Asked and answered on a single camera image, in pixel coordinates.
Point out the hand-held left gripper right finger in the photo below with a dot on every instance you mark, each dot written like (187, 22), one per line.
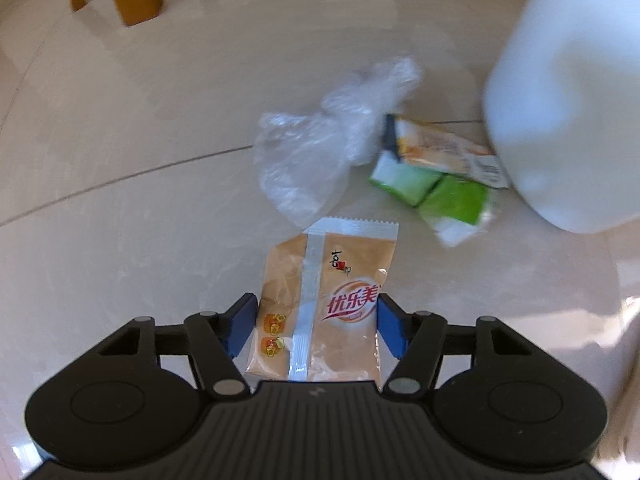
(391, 327)

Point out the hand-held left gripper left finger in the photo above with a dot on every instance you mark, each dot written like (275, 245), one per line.
(242, 325)

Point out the beige drink powder packet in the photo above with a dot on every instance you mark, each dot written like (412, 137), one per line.
(345, 270)

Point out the white plastic bucket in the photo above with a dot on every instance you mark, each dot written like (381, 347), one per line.
(570, 100)

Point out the orange white snack packet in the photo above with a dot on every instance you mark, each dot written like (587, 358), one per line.
(440, 147)

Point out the clear plastic bag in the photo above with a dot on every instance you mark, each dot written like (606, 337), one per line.
(310, 150)

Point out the green white snack packet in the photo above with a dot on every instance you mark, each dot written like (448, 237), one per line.
(457, 205)
(405, 180)

